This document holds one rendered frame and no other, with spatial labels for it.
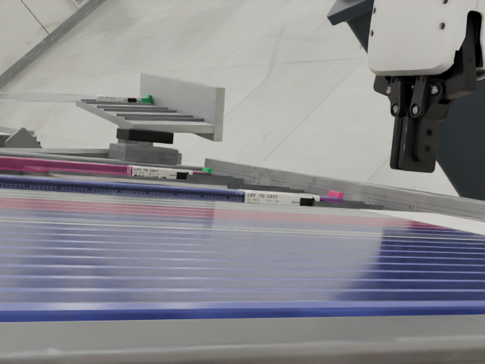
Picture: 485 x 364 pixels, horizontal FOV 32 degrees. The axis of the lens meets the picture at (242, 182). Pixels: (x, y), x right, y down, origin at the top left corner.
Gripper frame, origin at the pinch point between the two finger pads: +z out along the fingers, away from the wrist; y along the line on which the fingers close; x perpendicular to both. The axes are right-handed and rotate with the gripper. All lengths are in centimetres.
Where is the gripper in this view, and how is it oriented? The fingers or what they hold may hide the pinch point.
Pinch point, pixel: (414, 145)
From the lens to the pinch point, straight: 65.0
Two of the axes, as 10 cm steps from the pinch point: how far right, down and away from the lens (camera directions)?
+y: -4.6, -0.9, 8.8
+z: -1.0, 9.9, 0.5
